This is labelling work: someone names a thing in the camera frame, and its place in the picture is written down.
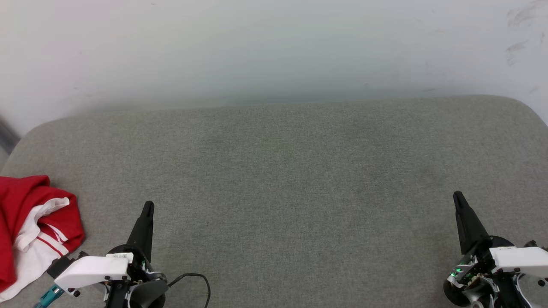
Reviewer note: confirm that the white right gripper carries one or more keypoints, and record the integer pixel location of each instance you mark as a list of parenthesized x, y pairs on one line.
[(522, 261)]

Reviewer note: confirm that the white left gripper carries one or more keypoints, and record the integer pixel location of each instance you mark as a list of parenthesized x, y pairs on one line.
[(92, 269)]

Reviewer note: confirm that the red and white basketball jersey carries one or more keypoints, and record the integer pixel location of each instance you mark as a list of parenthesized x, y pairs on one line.
[(17, 201)]

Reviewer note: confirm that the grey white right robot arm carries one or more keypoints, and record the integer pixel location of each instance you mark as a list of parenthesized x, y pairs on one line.
[(471, 286)]

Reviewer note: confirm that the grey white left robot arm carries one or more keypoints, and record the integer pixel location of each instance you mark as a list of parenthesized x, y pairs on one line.
[(147, 295)]

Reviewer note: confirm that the grey fabric sofa seat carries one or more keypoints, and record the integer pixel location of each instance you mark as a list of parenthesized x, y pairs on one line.
[(291, 192)]

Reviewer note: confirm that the dark grey baseboard strip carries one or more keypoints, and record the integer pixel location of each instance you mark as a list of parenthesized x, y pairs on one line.
[(7, 137)]

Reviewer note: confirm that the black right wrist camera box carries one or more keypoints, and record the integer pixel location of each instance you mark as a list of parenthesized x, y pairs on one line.
[(535, 245)]

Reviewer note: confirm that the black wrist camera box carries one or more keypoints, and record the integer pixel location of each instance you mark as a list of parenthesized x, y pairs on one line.
[(58, 266), (535, 245)]

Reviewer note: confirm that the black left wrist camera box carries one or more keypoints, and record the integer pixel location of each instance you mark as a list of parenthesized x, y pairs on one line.
[(58, 266)]

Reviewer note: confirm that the teal left camera connector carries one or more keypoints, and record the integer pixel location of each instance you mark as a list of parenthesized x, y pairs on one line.
[(50, 295)]

